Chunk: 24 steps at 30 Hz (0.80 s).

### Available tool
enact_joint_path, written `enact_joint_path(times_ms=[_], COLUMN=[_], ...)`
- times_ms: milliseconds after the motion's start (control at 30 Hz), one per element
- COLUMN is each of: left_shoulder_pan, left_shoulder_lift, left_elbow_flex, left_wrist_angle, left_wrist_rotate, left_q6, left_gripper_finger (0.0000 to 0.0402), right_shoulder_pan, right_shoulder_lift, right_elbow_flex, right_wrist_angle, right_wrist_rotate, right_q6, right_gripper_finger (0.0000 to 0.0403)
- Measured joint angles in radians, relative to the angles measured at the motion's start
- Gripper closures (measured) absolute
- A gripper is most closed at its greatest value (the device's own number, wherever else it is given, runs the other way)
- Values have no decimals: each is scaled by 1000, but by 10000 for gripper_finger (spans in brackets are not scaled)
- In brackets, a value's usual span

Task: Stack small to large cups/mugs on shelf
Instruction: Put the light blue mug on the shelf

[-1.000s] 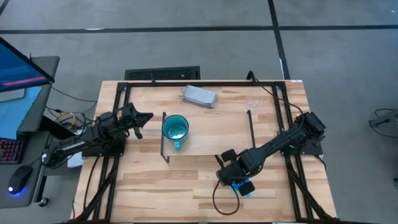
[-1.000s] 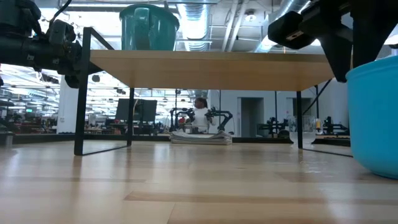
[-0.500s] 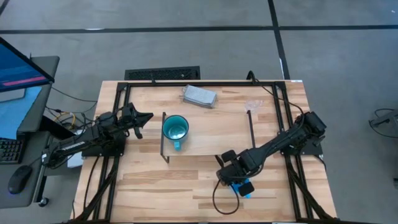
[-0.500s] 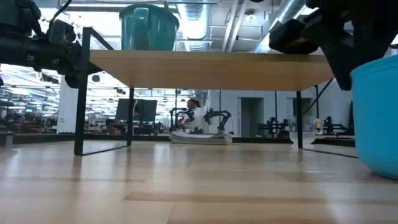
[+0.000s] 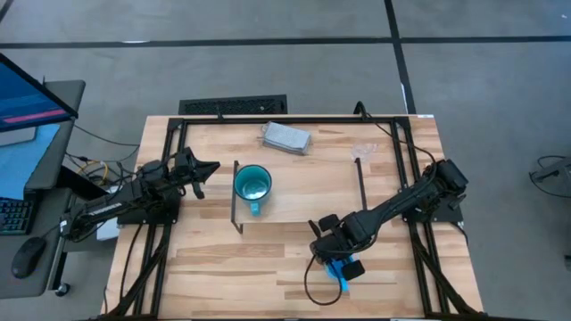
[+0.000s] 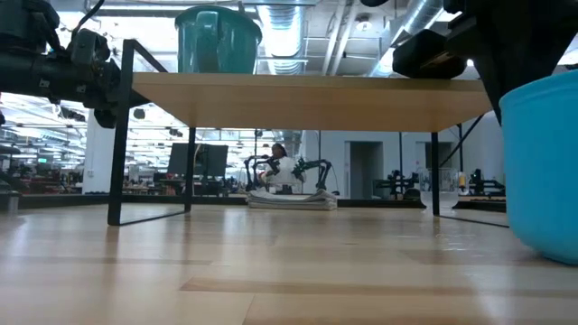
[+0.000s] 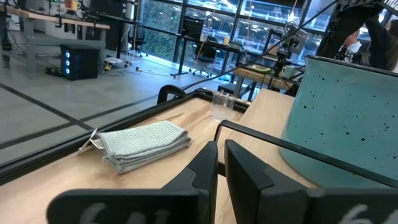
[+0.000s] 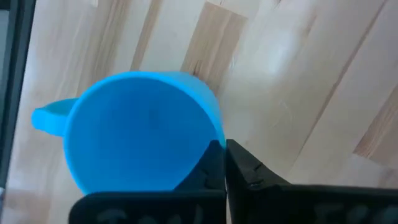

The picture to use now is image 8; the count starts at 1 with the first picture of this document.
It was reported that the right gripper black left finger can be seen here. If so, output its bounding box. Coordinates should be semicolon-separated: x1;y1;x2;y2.
68;139;227;224

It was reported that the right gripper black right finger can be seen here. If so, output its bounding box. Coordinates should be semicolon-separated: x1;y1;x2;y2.
226;139;398;224

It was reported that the blue plastic cup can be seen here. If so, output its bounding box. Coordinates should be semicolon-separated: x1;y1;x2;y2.
30;70;227;195

